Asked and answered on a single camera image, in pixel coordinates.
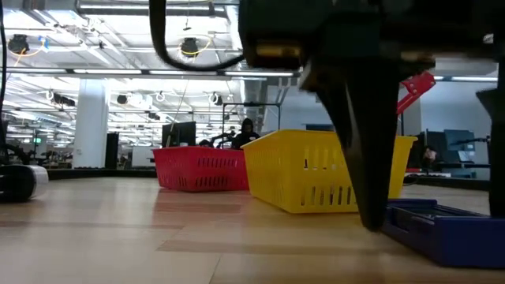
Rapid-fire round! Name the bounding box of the person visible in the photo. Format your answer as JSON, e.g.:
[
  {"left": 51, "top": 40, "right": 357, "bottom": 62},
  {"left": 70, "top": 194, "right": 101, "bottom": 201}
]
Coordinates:
[
  {"left": 231, "top": 117, "right": 261, "bottom": 150},
  {"left": 421, "top": 145, "right": 439, "bottom": 170}
]

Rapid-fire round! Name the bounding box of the blue rectangular plastic case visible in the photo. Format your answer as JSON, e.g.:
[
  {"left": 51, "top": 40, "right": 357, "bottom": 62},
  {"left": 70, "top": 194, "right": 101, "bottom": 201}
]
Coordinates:
[{"left": 381, "top": 198, "right": 505, "bottom": 269}]

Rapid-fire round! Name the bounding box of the white building pillar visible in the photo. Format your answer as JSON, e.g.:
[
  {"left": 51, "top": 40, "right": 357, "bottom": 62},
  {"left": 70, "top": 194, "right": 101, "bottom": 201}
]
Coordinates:
[{"left": 73, "top": 78, "right": 110, "bottom": 170}]

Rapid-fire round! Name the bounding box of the black computer monitor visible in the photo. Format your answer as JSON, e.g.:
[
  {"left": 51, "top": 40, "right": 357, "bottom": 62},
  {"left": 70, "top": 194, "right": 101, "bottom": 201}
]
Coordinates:
[{"left": 161, "top": 121, "right": 197, "bottom": 149}]

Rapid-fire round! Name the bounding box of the black upright cabinet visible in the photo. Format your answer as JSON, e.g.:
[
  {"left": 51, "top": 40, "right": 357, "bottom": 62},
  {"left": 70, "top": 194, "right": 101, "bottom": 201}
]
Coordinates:
[{"left": 104, "top": 132, "right": 120, "bottom": 170}]

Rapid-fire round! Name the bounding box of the black and white cylindrical item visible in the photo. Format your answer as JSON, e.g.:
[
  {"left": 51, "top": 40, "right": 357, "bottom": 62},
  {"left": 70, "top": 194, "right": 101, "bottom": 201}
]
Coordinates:
[{"left": 0, "top": 164, "right": 50, "bottom": 203}]

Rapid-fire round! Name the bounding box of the red slotted plastic basket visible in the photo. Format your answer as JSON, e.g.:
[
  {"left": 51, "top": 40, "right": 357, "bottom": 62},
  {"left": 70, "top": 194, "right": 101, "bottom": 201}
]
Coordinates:
[{"left": 152, "top": 145, "right": 250, "bottom": 193}]

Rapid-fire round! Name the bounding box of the long ceiling light strip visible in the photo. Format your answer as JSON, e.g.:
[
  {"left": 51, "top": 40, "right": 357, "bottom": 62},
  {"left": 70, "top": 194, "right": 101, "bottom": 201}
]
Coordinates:
[{"left": 0, "top": 67, "right": 303, "bottom": 79}]

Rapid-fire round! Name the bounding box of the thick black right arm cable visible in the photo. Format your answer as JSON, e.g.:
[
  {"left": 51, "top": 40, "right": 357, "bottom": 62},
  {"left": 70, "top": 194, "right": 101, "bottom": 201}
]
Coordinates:
[{"left": 148, "top": 0, "right": 246, "bottom": 73}]

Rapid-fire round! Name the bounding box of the yellow slotted plastic basket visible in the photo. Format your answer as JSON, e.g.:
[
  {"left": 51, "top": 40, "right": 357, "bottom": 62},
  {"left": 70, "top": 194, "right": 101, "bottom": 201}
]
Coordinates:
[{"left": 241, "top": 129, "right": 418, "bottom": 215}]

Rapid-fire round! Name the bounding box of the red desk lamp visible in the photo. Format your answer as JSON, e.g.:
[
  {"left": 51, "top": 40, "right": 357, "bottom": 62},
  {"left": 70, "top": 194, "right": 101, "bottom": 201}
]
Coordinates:
[{"left": 396, "top": 70, "right": 437, "bottom": 115}]

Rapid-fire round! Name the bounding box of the black ceiling-mounted device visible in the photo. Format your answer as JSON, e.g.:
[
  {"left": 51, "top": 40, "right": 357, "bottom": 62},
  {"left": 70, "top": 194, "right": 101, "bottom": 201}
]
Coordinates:
[
  {"left": 7, "top": 34, "right": 31, "bottom": 55},
  {"left": 180, "top": 37, "right": 200, "bottom": 58}
]

